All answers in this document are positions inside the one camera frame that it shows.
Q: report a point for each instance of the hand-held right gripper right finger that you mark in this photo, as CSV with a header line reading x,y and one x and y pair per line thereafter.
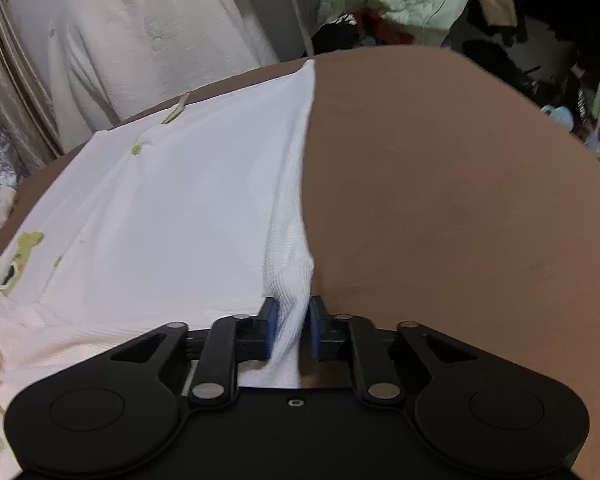
x,y
315,332

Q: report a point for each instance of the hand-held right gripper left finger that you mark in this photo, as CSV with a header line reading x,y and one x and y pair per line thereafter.
x,y
270,327

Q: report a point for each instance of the white garment with monster print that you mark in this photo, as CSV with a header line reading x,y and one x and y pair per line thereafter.
x,y
179,210

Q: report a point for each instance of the dark hanging clothes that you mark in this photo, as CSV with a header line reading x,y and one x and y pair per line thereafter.
x,y
555,25

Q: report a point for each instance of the black garment with white print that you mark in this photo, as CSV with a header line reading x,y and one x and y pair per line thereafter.
x,y
337,37

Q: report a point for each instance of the white hanging cloth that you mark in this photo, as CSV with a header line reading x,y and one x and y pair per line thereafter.
x,y
154,45

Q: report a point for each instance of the red garment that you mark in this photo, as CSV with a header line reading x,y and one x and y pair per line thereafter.
x,y
385,27

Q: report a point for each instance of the light blue cloth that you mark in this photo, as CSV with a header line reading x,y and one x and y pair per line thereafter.
x,y
560,117

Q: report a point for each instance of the beige curtain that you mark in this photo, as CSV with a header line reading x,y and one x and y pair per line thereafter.
x,y
19,85

